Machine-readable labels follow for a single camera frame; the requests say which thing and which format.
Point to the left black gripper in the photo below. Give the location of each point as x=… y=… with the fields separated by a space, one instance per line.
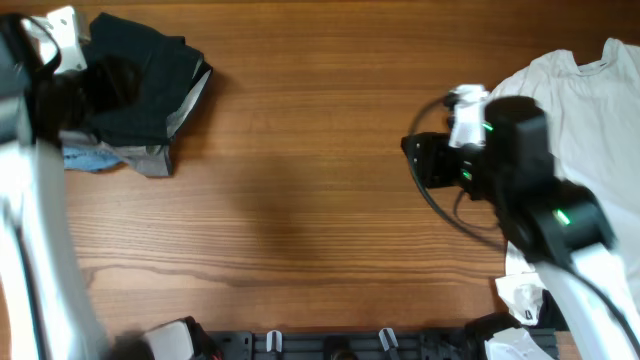
x=115 y=87

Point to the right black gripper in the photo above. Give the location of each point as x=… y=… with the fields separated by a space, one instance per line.
x=432 y=150

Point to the black shorts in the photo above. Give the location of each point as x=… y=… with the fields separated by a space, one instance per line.
x=165 y=70

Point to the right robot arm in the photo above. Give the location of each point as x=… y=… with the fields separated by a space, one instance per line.
x=498 y=151

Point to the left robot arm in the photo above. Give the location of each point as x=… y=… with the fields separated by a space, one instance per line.
x=50 y=312

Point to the folded blue garment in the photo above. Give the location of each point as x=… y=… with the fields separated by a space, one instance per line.
x=89 y=160

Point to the folded grey shorts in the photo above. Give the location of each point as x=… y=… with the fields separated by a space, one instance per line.
x=149 y=161

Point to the white t-shirt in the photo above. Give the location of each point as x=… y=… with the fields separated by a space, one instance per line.
x=593 y=119

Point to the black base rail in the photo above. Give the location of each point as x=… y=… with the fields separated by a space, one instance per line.
x=467 y=342

